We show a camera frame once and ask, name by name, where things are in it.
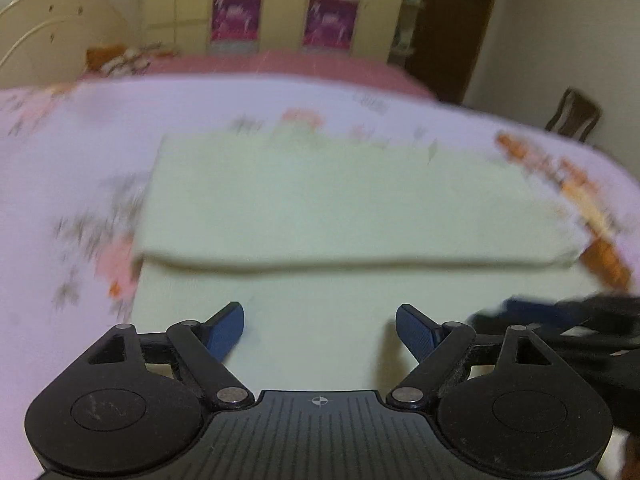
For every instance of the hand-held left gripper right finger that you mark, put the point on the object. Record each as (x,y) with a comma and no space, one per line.
(414,329)

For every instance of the orange floral pillow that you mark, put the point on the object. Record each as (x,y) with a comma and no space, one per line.
(125,59)

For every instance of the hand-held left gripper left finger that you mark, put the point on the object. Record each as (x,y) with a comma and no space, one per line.
(229,327)

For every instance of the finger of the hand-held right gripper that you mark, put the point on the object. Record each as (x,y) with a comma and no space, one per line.
(530,311)

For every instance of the cream wardrobe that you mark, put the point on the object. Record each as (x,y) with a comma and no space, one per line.
(280,10)

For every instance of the brown wooden chair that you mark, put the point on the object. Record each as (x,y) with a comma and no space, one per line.
(575,112)

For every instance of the floral lilac blanket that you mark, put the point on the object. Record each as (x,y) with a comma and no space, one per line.
(75,170)

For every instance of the magenta wardrobe poster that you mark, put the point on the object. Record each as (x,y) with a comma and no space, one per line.
(330,22)
(236,17)

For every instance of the cream small cloth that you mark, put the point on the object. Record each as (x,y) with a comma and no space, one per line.
(340,220)

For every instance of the cream arched headboard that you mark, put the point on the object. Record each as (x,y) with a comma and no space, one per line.
(47,35)

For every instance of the pink bed sheet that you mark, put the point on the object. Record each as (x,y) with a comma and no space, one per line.
(300,67)

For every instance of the dark brown door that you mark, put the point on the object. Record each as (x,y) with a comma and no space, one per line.
(452,30)

